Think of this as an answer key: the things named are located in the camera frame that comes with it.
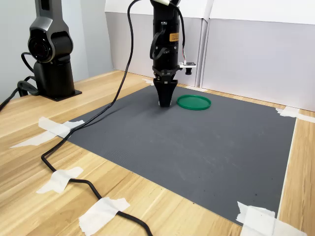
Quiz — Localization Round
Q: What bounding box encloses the round green lid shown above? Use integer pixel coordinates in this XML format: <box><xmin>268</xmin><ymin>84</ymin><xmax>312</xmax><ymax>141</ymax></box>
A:
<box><xmin>176</xmin><ymin>94</ymin><xmax>212</xmax><ymax>111</ymax></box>

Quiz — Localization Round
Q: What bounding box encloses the dark grey mat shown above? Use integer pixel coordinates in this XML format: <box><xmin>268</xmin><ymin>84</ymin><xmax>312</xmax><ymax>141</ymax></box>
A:
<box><xmin>65</xmin><ymin>83</ymin><xmax>297</xmax><ymax>226</ymax></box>

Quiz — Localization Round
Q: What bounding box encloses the long white tape strip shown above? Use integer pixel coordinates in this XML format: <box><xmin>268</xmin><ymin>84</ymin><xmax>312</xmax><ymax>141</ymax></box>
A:
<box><xmin>277</xmin><ymin>117</ymin><xmax>297</xmax><ymax>219</ymax></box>

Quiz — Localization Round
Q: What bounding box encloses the small white camera box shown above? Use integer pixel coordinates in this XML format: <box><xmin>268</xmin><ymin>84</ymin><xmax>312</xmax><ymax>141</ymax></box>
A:
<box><xmin>178</xmin><ymin>61</ymin><xmax>197</xmax><ymax>76</ymax></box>

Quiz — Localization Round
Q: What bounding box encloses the thin camera wire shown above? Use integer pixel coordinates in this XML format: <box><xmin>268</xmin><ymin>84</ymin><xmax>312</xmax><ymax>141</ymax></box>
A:
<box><xmin>175</xmin><ymin>7</ymin><xmax>188</xmax><ymax>64</ymax></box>

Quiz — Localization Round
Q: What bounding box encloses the thick black camera cable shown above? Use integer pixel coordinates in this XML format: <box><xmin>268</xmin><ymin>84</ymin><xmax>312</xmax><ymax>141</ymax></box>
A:
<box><xmin>41</xmin><ymin>0</ymin><xmax>155</xmax><ymax>236</ymax></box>

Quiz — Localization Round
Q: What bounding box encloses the thick black base cable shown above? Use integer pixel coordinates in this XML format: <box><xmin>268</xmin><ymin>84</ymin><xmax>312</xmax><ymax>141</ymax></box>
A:
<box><xmin>0</xmin><ymin>75</ymin><xmax>40</xmax><ymax>112</ymax></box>

